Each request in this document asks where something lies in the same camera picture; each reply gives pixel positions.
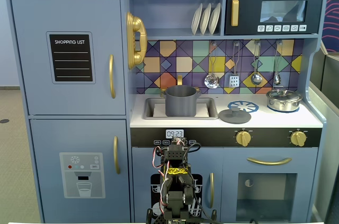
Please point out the steel slotted skimmer spoon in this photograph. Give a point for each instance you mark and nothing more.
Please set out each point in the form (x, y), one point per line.
(212, 81)

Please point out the gray round pot lid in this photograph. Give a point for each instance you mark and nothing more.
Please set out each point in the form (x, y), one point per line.
(234, 118)

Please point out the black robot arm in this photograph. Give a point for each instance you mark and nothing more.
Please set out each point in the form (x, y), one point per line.
(174, 155)

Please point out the gray plastic pot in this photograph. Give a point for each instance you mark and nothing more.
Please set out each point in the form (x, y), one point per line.
(181, 102)

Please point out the small steel spoon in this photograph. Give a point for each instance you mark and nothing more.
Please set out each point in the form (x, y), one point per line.
(276, 78)

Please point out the dark round floor disc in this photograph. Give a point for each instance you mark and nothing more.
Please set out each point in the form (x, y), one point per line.
(4, 121)

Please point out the blue windowed oven door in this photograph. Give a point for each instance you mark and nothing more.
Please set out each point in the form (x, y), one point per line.
(230, 165)

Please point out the gray toy sink basin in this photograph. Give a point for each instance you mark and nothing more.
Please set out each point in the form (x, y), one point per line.
(148, 107)

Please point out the steel slotted spatula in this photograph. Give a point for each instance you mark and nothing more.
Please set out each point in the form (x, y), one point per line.
(234, 81)

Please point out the gold toy telephone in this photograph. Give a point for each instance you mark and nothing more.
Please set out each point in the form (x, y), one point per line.
(139, 30)

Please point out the white toy plate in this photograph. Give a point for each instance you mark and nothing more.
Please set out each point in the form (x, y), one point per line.
(205, 20)
(214, 18)
(196, 21)

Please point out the blue wooden toy kitchen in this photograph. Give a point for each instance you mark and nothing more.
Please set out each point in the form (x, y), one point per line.
(159, 9)

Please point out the gold toy faucet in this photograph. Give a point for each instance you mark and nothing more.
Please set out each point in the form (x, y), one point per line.
(180, 79)

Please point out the gold stove knob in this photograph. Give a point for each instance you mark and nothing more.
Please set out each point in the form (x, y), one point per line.
(298, 138)
(243, 138)

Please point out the blue shopping list fridge door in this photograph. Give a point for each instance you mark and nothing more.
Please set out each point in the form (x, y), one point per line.
(31, 75)

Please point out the shiny steel lidded pot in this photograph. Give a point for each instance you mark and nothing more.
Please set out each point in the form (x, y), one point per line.
(283, 102)

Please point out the steel ladle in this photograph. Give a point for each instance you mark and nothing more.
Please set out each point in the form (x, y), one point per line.
(256, 79)

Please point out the blue dishwasher door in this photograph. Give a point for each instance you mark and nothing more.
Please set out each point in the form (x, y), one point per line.
(143, 160)

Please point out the blue ice dispenser freezer door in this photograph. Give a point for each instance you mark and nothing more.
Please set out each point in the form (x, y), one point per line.
(47, 142)

